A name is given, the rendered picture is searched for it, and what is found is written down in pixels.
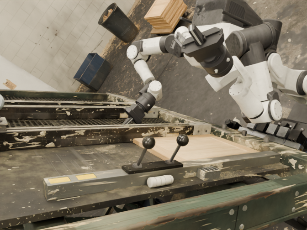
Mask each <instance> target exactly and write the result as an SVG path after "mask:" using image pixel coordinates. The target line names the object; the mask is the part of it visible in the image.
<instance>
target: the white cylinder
mask: <svg viewBox="0 0 307 230"><path fill-rule="evenodd" d="M173 181H174V179H173V177H172V176H171V175H163V176H158V177H151V178H148V179H147V184H148V186H149V187H150V188H154V187H159V186H164V185H170V184H172V183H173Z"/></svg>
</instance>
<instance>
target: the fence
mask: <svg viewBox="0 0 307 230"><path fill-rule="evenodd" d="M280 157H281V154H280V153H277V152H274V151H264V152H254V153H246V154H238V155H231V156H223V157H213V158H205V159H197V160H189V161H182V162H180V163H182V164H183V167H179V168H172V169H165V170H158V171H151V172H142V173H135V174H127V173H126V172H125V171H124V170H122V169H115V170H107V171H99V172H89V173H81V174H73V175H66V176H58V177H50V178H44V179H43V194H44V196H45V198H46V200H47V201H49V200H55V199H63V198H68V197H74V196H80V195H85V194H91V193H99V192H104V191H110V190H116V189H122V188H129V187H135V186H141V185H146V184H147V179H148V178H151V177H158V176H163V175H171V176H172V177H173V179H174V180H177V179H183V178H191V177H196V175H197V169H198V168H202V167H211V166H213V167H215V168H217V169H219V170H221V171H220V172H227V171H232V170H238V169H244V168H249V167H257V166H263V165H269V164H274V163H279V162H280ZM86 174H94V175H95V176H96V178H89V179H82V180H79V179H78V178H77V177H76V176H79V175H86ZM64 177H68V178H69V179H70V181H68V182H61V183H52V184H51V183H50V182H49V179H54V178H64Z"/></svg>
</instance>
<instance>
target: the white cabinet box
mask: <svg viewBox="0 0 307 230"><path fill-rule="evenodd" d="M0 89H14V90H37V91H57V90H56V89H54V88H52V87H51V86H49V85H48V84H46V83H44V82H43V81H41V80H40V79H38V78H36V77H35V76H33V75H31V74H30V73H28V72H27V71H25V70H24V69H22V68H20V67H18V66H17V65H15V64H14V63H12V62H11V61H9V60H7V59H6V58H4V57H3V56H1V55H0Z"/></svg>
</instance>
